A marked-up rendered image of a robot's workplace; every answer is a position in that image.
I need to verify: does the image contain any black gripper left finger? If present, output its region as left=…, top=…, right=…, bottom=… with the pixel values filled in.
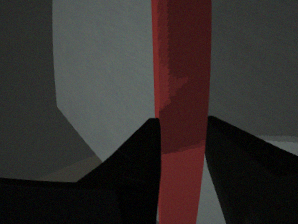
left=0, top=117, right=162, bottom=224

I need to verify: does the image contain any red box lid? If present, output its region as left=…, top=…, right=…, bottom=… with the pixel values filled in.
left=152, top=0, right=212, bottom=224

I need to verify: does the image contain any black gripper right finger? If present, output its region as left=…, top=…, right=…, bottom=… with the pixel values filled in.
left=205, top=116, right=298, bottom=224

